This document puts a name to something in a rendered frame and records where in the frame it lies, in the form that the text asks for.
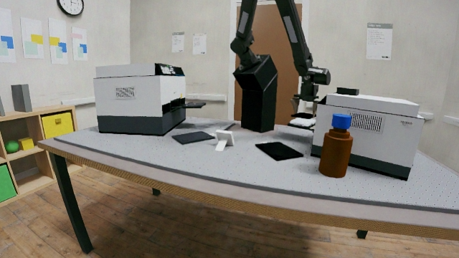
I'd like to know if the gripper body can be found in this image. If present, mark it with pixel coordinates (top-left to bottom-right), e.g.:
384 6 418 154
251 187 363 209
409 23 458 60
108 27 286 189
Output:
293 83 320 103

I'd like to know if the brown bottle with blue cap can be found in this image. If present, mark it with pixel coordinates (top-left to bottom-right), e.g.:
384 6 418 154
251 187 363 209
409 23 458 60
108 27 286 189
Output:
318 114 354 178

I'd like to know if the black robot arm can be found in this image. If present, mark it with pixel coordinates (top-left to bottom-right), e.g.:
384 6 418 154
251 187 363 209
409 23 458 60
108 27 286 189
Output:
230 0 331 96

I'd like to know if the white multi-well plate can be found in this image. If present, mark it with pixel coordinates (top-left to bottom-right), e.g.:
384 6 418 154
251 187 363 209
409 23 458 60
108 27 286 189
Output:
290 118 316 126

